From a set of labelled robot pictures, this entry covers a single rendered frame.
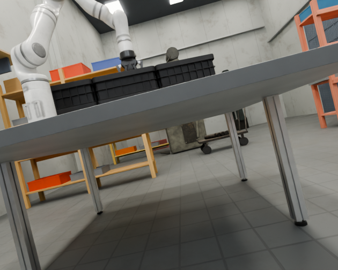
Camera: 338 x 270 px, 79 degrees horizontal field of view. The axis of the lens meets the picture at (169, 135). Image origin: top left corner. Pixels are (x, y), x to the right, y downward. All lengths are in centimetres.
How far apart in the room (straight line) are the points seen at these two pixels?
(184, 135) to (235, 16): 820
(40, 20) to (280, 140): 117
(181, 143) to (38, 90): 528
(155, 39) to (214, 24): 313
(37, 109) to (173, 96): 56
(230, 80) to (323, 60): 20
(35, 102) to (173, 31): 1138
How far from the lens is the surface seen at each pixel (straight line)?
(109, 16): 124
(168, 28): 1216
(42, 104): 89
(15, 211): 142
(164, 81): 102
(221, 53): 1180
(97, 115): 50
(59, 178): 369
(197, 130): 602
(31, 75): 92
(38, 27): 104
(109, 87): 102
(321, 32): 469
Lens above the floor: 60
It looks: level
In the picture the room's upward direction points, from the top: 14 degrees counter-clockwise
